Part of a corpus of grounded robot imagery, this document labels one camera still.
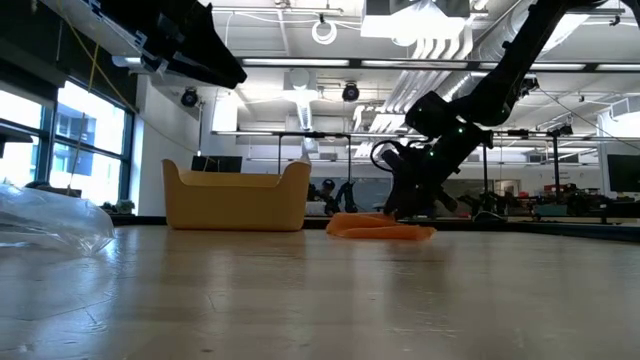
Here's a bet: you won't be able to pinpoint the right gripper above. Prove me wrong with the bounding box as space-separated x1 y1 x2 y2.
383 133 461 222

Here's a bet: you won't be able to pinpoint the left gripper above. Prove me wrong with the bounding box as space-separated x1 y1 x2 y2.
39 0 249 90

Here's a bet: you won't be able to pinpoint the orange elastic bandage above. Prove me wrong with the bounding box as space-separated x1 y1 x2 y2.
325 212 437 242

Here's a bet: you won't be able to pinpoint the clear plastic bag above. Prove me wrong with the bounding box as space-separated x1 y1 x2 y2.
0 183 116 259

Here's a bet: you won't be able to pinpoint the black background robot arms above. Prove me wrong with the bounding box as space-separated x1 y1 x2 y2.
459 189 606 219
307 178 359 216

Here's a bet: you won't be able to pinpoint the ceiling light strip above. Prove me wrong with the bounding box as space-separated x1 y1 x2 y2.
241 58 351 68
360 59 470 69

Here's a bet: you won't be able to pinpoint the dark wide monitor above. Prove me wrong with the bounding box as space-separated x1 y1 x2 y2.
191 155 244 174

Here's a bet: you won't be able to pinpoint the black workstation stand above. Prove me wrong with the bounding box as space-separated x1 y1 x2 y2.
212 130 431 189
482 127 574 201

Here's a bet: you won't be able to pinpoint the yellow plastic bin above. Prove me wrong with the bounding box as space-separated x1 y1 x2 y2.
161 158 312 233

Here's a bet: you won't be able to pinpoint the small potted plant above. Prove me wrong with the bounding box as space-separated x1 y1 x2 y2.
101 198 136 215

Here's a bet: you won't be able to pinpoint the black computer monitor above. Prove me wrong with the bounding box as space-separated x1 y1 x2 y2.
607 153 640 194

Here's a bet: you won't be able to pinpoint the white cable coil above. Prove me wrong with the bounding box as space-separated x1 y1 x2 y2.
311 18 339 46

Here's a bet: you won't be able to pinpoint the yellow hanging cord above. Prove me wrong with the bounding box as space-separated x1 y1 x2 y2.
62 17 137 194

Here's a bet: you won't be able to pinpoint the window with dark frame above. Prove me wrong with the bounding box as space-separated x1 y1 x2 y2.
0 79 135 204

